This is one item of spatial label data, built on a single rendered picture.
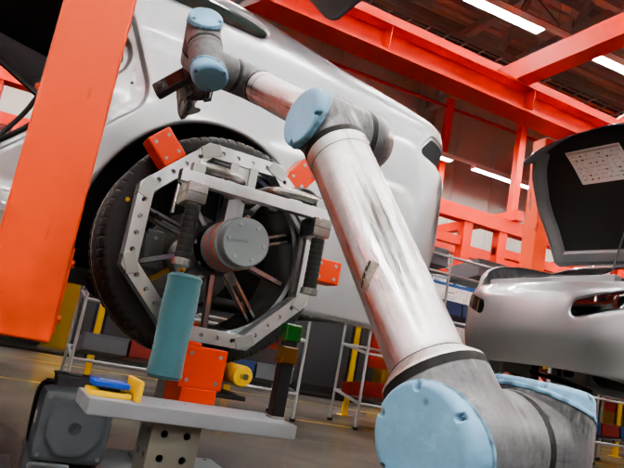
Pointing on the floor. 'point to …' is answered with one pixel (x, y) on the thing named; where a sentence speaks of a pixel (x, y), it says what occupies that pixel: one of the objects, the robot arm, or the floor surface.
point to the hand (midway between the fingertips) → (179, 115)
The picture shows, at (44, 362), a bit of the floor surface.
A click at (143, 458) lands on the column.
